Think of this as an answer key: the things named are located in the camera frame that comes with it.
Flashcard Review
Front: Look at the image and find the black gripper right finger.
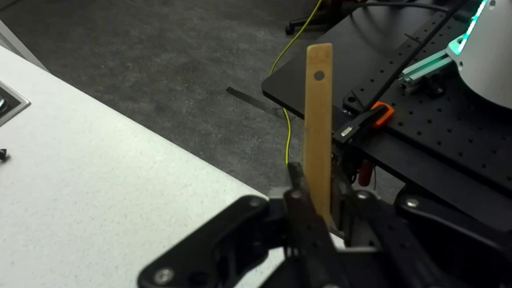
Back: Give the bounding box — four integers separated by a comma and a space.
331, 178, 512, 288

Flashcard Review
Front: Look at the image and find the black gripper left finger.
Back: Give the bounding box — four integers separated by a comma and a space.
138, 162, 349, 288

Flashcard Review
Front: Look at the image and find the wooden spatula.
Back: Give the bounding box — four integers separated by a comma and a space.
303, 42, 336, 228

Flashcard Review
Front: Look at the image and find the orange black clamp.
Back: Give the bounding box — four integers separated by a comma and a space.
333, 101, 397, 146

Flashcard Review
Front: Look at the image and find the black perforated breadboard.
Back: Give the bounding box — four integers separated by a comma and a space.
341, 0, 512, 197

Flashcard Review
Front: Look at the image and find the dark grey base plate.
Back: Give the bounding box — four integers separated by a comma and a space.
261, 0, 512, 234

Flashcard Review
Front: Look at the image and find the thin yellow cable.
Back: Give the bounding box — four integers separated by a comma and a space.
269, 0, 325, 169

